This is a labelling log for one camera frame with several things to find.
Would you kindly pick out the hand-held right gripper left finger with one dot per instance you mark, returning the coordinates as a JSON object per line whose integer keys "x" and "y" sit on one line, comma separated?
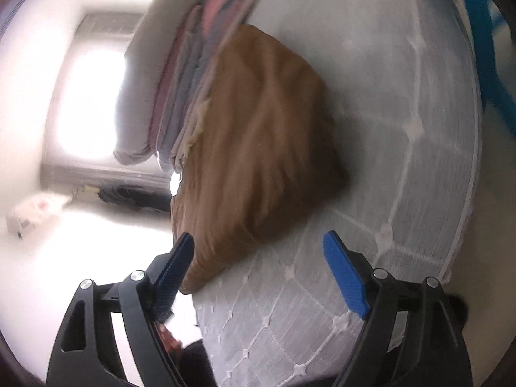
{"x": 173, "y": 274}

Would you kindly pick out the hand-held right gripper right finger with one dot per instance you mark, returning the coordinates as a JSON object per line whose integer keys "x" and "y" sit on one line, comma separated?
{"x": 346, "y": 278}

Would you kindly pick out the brown coat with fleece collar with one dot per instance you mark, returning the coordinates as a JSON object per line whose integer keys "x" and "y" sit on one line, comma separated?
{"x": 266, "y": 137}

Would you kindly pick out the hanging dark clothes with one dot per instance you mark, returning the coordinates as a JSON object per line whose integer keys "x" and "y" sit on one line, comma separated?
{"x": 137, "y": 198}

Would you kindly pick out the person's black trouser leg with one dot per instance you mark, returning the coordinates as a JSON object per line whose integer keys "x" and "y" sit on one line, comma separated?
{"x": 197, "y": 365}

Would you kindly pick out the bed with grey quilted cover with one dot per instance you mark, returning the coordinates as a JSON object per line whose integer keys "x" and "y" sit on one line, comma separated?
{"x": 383, "y": 169}

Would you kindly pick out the white object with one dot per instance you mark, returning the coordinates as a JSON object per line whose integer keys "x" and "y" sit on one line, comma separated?
{"x": 36, "y": 211}

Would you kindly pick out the maroon folded blanket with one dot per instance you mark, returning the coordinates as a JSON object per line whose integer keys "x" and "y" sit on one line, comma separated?
{"x": 161, "y": 100}

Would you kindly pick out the blue-grey folded blanket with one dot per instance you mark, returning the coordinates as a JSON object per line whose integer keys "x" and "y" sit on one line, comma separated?
{"x": 181, "y": 88}

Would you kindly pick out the grey folded duvet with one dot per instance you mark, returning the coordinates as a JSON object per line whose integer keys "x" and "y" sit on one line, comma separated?
{"x": 141, "y": 88}

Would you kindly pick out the bright window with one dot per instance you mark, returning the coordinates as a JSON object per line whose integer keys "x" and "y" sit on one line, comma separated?
{"x": 92, "y": 100}

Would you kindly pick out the pink folded blanket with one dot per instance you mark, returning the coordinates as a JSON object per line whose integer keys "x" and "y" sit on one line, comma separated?
{"x": 219, "y": 12}

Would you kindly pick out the blue plastic stool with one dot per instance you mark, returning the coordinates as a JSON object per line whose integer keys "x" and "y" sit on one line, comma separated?
{"x": 483, "y": 28}

